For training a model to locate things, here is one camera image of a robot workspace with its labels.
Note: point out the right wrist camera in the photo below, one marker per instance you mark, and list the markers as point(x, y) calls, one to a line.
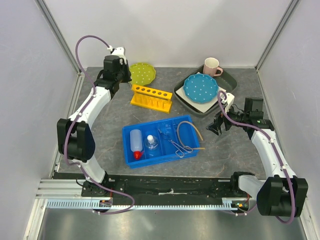
point(226, 100)

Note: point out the green dotted plate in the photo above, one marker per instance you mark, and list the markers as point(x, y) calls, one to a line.
point(142, 73)

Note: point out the blue plastic organizer tray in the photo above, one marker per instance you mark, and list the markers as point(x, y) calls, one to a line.
point(165, 151)

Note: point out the glass flask white stopper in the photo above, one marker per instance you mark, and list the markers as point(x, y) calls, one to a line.
point(151, 143)

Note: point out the wash bottle red cap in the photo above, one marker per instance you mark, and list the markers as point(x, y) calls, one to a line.
point(136, 143)

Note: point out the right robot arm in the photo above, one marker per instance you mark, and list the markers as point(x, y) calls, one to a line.
point(282, 194)

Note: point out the cable duct rail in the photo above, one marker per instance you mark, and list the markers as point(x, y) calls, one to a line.
point(96, 204)

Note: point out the blue dotted plate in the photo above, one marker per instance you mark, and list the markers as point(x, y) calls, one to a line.
point(200, 88)

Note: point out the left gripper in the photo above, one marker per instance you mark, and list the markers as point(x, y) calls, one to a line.
point(124, 64)

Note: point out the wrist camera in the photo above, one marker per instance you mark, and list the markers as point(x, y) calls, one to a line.
point(226, 100)
point(118, 51)

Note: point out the metal crucible tongs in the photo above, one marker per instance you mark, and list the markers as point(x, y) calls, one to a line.
point(180, 150)

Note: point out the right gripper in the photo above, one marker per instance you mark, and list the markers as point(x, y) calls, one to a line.
point(218, 120)

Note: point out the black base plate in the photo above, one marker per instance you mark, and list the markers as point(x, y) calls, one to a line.
point(136, 185)

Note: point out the pink mug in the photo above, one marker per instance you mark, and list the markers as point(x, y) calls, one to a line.
point(212, 67)

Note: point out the white square plate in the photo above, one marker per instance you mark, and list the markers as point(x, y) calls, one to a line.
point(201, 106)

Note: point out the yellow rubber tube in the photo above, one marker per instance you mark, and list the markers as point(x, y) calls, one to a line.
point(195, 128)

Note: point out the dark green tray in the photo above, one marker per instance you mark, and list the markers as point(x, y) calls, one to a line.
point(225, 82)

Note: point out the yellow test tube rack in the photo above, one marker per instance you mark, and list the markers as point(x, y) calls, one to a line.
point(151, 98)

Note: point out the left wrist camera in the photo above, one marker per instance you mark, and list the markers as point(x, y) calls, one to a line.
point(118, 51)

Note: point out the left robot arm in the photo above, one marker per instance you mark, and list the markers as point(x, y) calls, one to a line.
point(75, 139)

